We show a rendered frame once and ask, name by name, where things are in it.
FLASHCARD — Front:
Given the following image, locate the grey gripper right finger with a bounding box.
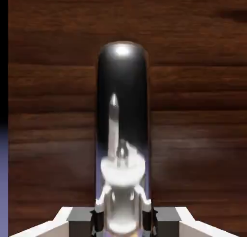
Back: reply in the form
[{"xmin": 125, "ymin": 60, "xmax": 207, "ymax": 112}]
[{"xmin": 153, "ymin": 206, "xmax": 244, "ymax": 237}]

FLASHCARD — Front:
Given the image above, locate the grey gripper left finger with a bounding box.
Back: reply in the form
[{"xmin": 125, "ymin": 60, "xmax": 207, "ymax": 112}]
[{"xmin": 8, "ymin": 207, "xmax": 97, "ymax": 237}]

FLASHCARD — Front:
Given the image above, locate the dark wood cabinet door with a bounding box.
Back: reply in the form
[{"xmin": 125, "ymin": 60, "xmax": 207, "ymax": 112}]
[{"xmin": 8, "ymin": 0, "xmax": 247, "ymax": 237}]

